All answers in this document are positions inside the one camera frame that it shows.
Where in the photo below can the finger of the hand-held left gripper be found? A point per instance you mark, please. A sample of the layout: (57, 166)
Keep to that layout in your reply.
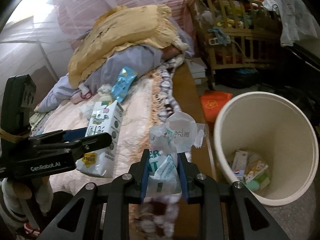
(95, 141)
(75, 133)

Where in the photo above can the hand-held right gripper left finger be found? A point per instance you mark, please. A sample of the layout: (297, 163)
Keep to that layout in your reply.
(143, 177)

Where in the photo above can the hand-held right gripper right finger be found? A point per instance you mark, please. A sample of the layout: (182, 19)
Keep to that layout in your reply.
(183, 177)

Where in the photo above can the white milk carton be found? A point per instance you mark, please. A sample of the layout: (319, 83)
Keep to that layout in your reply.
(105, 120)

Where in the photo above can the clear plastic wrapper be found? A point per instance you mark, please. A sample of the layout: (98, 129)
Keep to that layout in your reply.
(180, 132)

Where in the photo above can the cream soft toy with frill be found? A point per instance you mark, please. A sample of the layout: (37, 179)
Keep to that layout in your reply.
(105, 95)

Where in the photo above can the white printed box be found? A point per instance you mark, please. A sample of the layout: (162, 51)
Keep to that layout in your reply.
(239, 163)

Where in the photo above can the blue snack packet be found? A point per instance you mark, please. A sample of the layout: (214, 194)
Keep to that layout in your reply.
(122, 85)

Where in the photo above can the orange white snack packet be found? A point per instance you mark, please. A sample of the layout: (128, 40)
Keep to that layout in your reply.
(257, 168)

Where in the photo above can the white green package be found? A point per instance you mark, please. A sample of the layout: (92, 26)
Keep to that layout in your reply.
(260, 183)

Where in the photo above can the cream plastic bin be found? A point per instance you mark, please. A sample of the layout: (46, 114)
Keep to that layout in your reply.
(275, 130)

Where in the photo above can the pink cloth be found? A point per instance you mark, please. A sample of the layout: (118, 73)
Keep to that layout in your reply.
(77, 98)

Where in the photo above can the floral sheet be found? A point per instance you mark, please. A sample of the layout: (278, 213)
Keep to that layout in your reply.
(37, 121)

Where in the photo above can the small white bottle red label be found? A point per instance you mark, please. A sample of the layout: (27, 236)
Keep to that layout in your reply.
(87, 93)

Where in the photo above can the pink fringed bedspread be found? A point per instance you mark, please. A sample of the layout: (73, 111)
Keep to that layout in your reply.
(135, 105)

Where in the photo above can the orange bag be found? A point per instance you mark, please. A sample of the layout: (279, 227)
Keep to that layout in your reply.
(212, 105)

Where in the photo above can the brown white plush blanket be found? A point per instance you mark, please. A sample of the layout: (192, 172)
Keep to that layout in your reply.
(166, 97)

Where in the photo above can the grey-blue quilt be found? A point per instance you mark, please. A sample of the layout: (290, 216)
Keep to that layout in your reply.
(130, 57)

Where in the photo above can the white flat cardboard box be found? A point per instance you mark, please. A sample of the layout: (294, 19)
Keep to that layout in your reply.
(196, 66)
(200, 81)

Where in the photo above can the yellow frilled pillow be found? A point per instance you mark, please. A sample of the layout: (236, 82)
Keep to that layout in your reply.
(120, 35)

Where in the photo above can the black plastic bag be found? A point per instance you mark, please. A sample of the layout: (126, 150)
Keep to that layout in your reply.
(237, 78)

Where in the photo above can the pink pillow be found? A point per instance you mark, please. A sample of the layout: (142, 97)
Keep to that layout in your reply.
(171, 52)

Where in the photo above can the pink mosquito net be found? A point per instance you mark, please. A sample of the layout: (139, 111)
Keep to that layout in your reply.
(100, 0)

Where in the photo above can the white power strip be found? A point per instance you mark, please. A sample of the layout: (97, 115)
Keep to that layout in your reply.
(213, 41)

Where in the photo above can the teal cloth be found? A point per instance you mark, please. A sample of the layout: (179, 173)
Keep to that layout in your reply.
(220, 33)

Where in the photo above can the wooden crib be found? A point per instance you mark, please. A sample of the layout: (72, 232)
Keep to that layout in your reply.
(250, 33)

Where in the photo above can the grey plastic bag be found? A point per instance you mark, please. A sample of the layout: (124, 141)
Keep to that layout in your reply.
(207, 17)

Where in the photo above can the pile of colourful toys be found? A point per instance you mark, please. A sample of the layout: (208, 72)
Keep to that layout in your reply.
(235, 12)

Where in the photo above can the black chair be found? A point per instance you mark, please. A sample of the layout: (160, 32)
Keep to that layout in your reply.
(300, 47)

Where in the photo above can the white plastic bag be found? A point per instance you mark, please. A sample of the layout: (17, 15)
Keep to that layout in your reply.
(292, 17)

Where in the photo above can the wooden bed frame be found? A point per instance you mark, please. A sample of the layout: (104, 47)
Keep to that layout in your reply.
(187, 87)

